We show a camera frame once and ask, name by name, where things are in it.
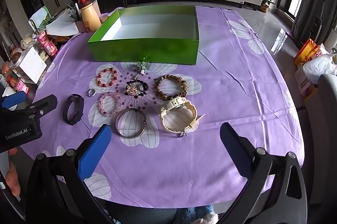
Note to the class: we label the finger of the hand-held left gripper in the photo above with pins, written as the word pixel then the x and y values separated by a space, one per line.
pixel 13 99
pixel 44 105

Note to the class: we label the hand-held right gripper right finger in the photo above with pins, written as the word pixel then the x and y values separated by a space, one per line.
pixel 235 149

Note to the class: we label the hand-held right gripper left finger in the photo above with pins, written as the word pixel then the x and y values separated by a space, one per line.
pixel 94 151

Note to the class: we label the black wristband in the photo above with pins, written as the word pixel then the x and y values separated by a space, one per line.
pixel 67 109

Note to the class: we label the silver bangle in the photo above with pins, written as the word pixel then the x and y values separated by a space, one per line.
pixel 130 136

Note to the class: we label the cream wristwatch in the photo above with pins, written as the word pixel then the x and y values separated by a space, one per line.
pixel 175 104

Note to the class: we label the green flower pendant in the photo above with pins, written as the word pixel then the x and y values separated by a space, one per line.
pixel 143 66

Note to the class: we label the green cardboard box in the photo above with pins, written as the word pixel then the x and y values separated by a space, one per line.
pixel 144 51

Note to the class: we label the person's left hand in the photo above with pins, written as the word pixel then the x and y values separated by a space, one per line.
pixel 13 182

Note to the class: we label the red packet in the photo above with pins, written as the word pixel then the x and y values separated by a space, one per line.
pixel 18 84

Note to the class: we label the white box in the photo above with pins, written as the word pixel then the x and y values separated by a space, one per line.
pixel 30 66

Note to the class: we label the glass jar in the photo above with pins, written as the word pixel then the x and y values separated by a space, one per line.
pixel 15 58

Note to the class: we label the pink printed can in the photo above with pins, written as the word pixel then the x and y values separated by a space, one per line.
pixel 43 39
pixel 52 49

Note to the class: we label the purple floral tablecloth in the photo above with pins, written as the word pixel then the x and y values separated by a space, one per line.
pixel 223 87

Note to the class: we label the blue fluffy cloth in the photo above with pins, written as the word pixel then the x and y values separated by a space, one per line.
pixel 197 216

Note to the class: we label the white papers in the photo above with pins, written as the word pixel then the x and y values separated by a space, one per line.
pixel 62 26

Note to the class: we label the green and white book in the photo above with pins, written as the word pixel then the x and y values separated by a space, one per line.
pixel 42 18

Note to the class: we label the yellow tumbler with red straw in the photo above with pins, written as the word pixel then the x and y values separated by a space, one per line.
pixel 90 18

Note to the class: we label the grey chair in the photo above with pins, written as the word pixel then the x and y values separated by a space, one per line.
pixel 327 113

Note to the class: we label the brown round ornament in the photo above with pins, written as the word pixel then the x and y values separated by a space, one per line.
pixel 104 18

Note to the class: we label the grey remote control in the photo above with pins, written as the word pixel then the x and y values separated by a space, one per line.
pixel 69 2

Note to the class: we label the white plastic bag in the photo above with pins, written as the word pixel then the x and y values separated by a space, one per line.
pixel 320 67

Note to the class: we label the small potted plant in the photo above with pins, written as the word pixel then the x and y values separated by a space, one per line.
pixel 265 4

